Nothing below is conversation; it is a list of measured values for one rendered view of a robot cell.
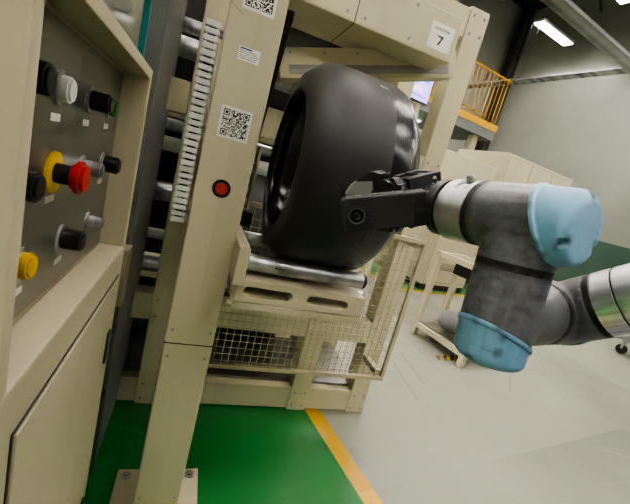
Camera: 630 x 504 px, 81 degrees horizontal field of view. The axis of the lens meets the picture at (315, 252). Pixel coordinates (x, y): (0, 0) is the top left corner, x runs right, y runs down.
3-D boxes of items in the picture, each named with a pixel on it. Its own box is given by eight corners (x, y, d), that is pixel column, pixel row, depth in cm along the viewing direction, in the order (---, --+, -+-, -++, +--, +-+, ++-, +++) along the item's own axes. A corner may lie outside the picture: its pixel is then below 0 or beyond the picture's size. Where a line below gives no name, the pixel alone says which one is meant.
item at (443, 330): (459, 368, 290) (495, 273, 274) (409, 331, 341) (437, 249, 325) (487, 367, 307) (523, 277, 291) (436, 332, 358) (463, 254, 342)
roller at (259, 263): (242, 271, 93) (246, 254, 92) (240, 266, 97) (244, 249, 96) (365, 291, 104) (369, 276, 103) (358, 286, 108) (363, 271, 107)
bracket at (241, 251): (231, 285, 89) (239, 246, 87) (223, 243, 126) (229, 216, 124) (244, 287, 90) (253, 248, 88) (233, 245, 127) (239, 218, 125)
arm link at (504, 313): (555, 373, 41) (586, 278, 40) (497, 381, 35) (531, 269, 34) (491, 343, 48) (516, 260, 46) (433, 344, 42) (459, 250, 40)
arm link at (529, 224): (550, 274, 32) (580, 177, 31) (449, 247, 41) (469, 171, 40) (590, 281, 36) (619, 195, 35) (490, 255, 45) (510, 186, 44)
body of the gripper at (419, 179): (413, 215, 60) (477, 227, 50) (371, 228, 56) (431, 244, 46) (411, 167, 58) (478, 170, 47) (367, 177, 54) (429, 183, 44)
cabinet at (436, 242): (419, 289, 517) (448, 202, 492) (394, 275, 564) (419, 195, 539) (461, 293, 561) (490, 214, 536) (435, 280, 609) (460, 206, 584)
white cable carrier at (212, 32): (169, 220, 93) (206, 16, 83) (170, 216, 98) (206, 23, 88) (187, 224, 94) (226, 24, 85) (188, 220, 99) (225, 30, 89)
